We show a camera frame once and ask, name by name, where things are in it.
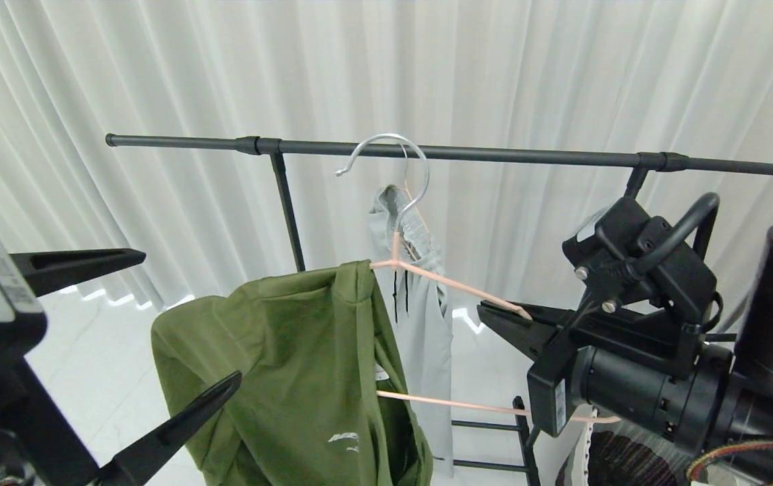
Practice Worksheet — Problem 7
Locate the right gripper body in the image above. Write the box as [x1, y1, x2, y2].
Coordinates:
[527, 307, 738, 456]

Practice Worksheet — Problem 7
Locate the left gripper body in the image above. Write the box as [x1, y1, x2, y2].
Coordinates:
[0, 361, 100, 486]

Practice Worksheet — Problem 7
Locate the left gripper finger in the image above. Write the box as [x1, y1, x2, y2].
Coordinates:
[97, 370, 243, 486]
[9, 248, 147, 298]

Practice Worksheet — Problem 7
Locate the green garment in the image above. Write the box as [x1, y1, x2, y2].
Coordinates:
[151, 260, 434, 486]

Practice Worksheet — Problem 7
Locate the pink clothes hanger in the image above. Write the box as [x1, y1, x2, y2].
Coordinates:
[334, 133, 623, 426]
[396, 144, 435, 263]

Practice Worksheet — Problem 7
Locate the white laundry basket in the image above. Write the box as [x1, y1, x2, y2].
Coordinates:
[555, 404, 697, 486]

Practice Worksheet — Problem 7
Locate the black clothes rack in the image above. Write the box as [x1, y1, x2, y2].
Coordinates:
[105, 133, 773, 486]

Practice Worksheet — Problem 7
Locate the white curtain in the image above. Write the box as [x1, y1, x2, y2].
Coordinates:
[0, 0, 773, 338]

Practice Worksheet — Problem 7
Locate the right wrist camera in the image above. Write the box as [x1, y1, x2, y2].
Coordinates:
[562, 196, 721, 325]

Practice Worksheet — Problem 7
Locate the black cable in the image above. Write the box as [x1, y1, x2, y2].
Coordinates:
[629, 192, 721, 277]

